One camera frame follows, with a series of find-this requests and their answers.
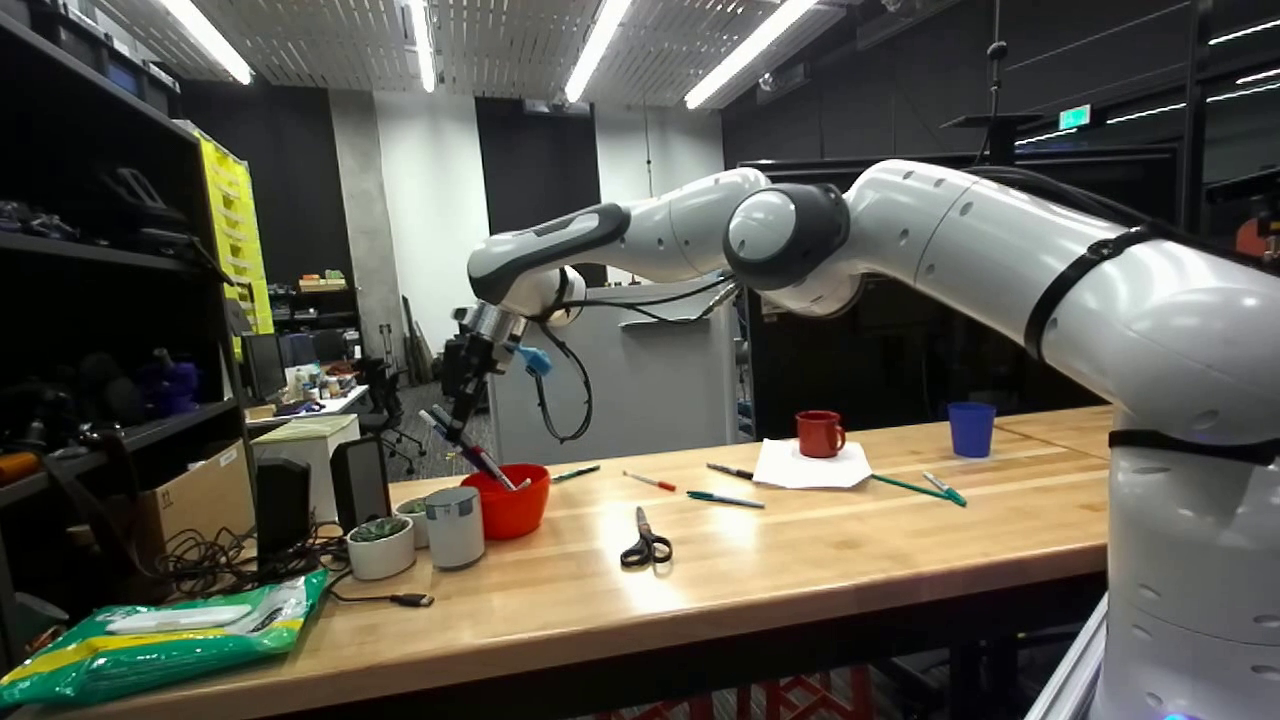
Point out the green white marker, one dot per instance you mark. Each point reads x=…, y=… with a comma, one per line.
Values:
x=729, y=502

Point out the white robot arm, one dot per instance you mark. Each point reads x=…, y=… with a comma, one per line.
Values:
x=1185, y=349

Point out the black speaker box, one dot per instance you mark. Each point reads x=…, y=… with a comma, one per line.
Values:
x=280, y=510

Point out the green wipes packet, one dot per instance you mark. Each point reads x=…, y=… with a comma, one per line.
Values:
x=130, y=650

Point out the green marker by paper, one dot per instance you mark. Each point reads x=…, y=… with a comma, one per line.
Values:
x=925, y=490

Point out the small white planter pot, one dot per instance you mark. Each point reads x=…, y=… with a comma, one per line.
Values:
x=380, y=548

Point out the red pen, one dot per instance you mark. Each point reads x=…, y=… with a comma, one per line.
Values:
x=666, y=485

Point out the black shelving unit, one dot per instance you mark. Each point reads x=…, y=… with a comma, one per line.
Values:
x=118, y=390

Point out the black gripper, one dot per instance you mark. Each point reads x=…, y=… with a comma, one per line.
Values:
x=483, y=347

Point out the red mug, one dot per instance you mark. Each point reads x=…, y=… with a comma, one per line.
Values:
x=820, y=433

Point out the black scissors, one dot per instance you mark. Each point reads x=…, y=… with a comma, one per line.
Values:
x=649, y=548

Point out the white grey cylinder cup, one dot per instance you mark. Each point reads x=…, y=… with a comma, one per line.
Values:
x=455, y=530

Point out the cardboard box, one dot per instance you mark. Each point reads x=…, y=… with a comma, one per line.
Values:
x=206, y=498

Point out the black usb plug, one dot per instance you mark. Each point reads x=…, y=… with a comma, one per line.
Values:
x=386, y=596

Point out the red bowl cup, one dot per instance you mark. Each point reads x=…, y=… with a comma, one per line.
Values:
x=514, y=510

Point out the black pen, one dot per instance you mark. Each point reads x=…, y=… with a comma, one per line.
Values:
x=739, y=474

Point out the purple cap white marker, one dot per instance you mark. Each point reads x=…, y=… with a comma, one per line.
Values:
x=465, y=447

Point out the blue plastic cup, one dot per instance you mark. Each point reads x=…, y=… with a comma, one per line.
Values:
x=968, y=426

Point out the white paper sheet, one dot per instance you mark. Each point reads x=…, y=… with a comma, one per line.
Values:
x=787, y=465

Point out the grey metal cabinet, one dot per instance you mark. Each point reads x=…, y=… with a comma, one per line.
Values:
x=622, y=383

